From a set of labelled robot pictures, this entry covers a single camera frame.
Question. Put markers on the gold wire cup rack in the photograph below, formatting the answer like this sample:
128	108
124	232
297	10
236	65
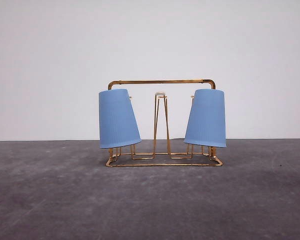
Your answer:
185	156

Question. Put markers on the blue ribbed cup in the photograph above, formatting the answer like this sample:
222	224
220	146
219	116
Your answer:
118	125
207	118

